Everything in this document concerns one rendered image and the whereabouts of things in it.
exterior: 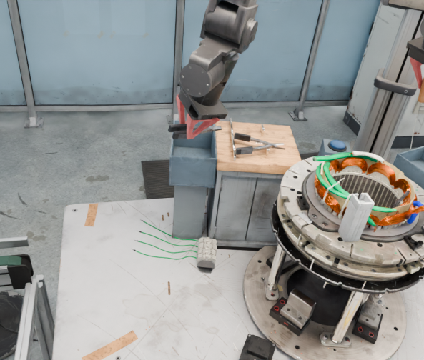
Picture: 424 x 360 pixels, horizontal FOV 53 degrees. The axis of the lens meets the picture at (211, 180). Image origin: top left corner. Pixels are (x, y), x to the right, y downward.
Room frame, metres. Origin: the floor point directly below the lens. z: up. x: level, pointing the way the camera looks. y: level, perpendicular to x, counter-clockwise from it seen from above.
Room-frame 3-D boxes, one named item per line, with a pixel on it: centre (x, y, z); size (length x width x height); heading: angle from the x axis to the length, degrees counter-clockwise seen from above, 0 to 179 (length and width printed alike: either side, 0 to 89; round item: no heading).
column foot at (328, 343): (0.55, -0.31, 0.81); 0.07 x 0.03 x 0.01; 93
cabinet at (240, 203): (0.90, -0.10, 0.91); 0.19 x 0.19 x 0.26; 5
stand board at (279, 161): (0.90, -0.10, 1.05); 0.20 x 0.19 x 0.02; 95
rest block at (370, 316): (0.61, -0.39, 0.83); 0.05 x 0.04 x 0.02; 155
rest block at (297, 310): (0.59, -0.22, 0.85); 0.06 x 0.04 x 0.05; 53
